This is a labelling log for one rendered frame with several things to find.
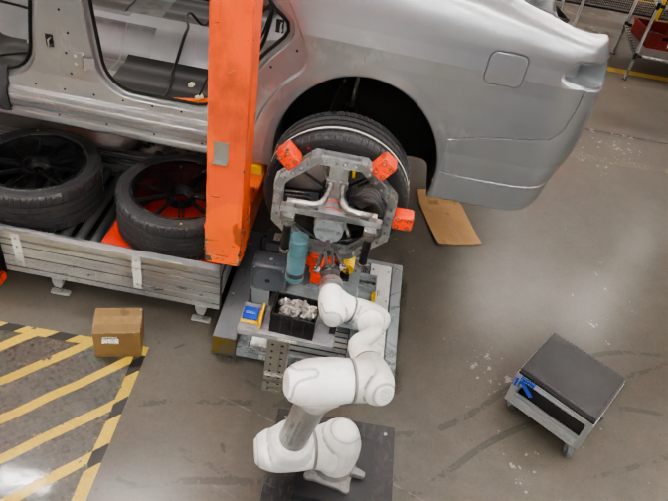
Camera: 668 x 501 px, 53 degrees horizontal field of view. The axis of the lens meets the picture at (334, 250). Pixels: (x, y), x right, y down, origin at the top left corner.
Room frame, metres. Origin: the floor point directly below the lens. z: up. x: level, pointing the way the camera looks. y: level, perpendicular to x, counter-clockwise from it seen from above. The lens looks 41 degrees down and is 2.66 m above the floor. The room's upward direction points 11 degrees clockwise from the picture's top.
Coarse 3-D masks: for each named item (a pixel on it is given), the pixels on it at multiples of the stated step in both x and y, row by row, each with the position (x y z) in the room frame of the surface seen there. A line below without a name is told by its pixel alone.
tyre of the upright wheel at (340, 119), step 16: (336, 112) 2.62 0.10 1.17; (352, 112) 2.64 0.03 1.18; (304, 128) 2.52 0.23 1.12; (336, 128) 2.48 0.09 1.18; (352, 128) 2.50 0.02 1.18; (368, 128) 2.55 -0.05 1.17; (384, 128) 2.62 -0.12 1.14; (304, 144) 2.42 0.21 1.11; (320, 144) 2.42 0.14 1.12; (336, 144) 2.41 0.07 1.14; (352, 144) 2.41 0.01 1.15; (368, 144) 2.43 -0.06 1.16; (400, 144) 2.62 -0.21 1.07; (272, 160) 2.43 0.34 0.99; (400, 160) 2.51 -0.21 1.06; (272, 176) 2.42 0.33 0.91; (400, 176) 2.42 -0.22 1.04; (272, 192) 2.42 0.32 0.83; (400, 192) 2.41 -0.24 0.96
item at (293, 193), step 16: (304, 176) 2.44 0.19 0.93; (288, 192) 2.44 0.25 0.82; (304, 192) 2.44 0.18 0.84; (320, 192) 2.44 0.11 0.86; (352, 192) 2.44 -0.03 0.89; (352, 208) 2.44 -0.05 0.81; (368, 208) 2.62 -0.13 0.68; (304, 224) 2.45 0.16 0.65; (352, 224) 2.53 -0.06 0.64; (352, 240) 2.42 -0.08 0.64
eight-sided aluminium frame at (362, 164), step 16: (304, 160) 2.34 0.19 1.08; (320, 160) 2.33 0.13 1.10; (336, 160) 2.33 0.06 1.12; (352, 160) 2.35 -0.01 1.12; (368, 160) 2.37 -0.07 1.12; (288, 176) 2.33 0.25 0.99; (368, 176) 2.33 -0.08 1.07; (384, 192) 2.33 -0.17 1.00; (272, 208) 2.33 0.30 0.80; (384, 224) 2.33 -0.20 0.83; (384, 240) 2.33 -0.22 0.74; (352, 256) 2.33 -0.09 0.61
